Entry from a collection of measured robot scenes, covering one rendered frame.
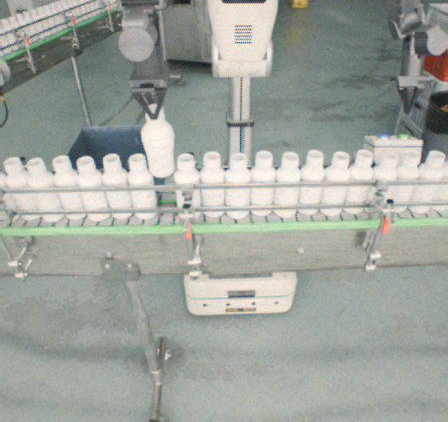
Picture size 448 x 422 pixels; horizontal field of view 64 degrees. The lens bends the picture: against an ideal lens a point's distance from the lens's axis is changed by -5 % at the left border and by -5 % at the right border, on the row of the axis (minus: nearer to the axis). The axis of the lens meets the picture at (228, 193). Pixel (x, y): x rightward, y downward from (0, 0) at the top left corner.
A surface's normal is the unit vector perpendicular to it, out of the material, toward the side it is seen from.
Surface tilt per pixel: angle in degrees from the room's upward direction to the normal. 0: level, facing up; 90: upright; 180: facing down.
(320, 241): 90
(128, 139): 90
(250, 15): 90
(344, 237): 90
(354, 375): 0
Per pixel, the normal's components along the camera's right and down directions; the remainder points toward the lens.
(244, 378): 0.00, -0.78
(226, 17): 0.04, 0.62
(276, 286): 0.01, -0.35
